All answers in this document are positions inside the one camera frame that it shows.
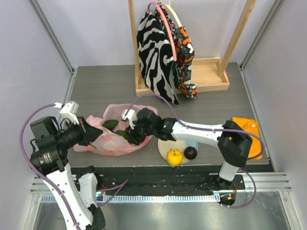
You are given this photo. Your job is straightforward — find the fake orange fruit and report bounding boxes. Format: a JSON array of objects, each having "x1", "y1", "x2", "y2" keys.
[{"x1": 166, "y1": 149, "x2": 183, "y2": 166}]

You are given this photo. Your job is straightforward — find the fake green avocado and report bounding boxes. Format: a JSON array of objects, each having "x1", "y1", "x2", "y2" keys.
[
  {"x1": 102, "y1": 119, "x2": 119, "y2": 130},
  {"x1": 116, "y1": 130, "x2": 129, "y2": 140}
]

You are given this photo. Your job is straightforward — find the pink hanger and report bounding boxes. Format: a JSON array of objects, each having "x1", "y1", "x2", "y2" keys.
[{"x1": 146, "y1": 1, "x2": 177, "y2": 62}]

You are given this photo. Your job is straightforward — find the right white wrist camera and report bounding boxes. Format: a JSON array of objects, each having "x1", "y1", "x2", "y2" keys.
[{"x1": 121, "y1": 109, "x2": 137, "y2": 129}]

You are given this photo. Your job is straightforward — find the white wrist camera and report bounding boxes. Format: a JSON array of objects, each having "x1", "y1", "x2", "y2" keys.
[
  {"x1": 54, "y1": 101, "x2": 79, "y2": 125},
  {"x1": 121, "y1": 109, "x2": 137, "y2": 129}
]

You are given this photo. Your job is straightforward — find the cream wooden hanger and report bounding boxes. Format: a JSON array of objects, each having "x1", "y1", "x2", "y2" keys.
[{"x1": 160, "y1": 2, "x2": 182, "y2": 27}]

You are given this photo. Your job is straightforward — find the fake mangosteen green leaves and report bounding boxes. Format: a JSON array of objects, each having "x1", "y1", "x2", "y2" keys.
[{"x1": 184, "y1": 146, "x2": 198, "y2": 160}]

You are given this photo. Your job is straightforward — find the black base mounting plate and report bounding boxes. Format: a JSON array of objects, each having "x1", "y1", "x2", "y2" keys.
[{"x1": 71, "y1": 165, "x2": 246, "y2": 195}]

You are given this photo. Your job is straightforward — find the wooden clothes rack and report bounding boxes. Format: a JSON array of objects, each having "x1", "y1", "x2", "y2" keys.
[{"x1": 128, "y1": 0, "x2": 256, "y2": 96}]

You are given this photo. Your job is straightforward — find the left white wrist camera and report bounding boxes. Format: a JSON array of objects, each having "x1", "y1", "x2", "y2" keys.
[{"x1": 54, "y1": 101, "x2": 79, "y2": 125}]

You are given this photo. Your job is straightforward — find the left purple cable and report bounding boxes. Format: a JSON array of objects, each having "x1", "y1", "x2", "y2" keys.
[{"x1": 19, "y1": 103, "x2": 129, "y2": 230}]

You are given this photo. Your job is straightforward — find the orange folded cloth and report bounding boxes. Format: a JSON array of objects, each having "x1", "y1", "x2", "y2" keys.
[{"x1": 232, "y1": 117, "x2": 262, "y2": 158}]

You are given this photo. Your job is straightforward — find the cream and blue plate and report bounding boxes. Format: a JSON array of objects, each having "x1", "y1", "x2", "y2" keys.
[{"x1": 157, "y1": 139, "x2": 198, "y2": 165}]

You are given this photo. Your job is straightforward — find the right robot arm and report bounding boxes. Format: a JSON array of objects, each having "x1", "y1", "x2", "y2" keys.
[{"x1": 121, "y1": 108, "x2": 252, "y2": 189}]

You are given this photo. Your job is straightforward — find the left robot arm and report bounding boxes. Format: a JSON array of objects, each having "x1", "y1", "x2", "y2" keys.
[{"x1": 30, "y1": 116, "x2": 106, "y2": 230}]

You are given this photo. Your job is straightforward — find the pink plastic bag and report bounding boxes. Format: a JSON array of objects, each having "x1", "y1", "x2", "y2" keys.
[{"x1": 73, "y1": 104, "x2": 152, "y2": 156}]

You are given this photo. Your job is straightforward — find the white slotted cable duct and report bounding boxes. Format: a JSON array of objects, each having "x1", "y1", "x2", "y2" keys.
[{"x1": 42, "y1": 194, "x2": 221, "y2": 204}]

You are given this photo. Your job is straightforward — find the orange black patterned garment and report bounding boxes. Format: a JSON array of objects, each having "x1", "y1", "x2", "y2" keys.
[{"x1": 159, "y1": 4, "x2": 198, "y2": 99}]

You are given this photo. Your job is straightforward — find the black white zebra garment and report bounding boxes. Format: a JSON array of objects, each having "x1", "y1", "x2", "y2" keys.
[{"x1": 137, "y1": 11, "x2": 179, "y2": 105}]

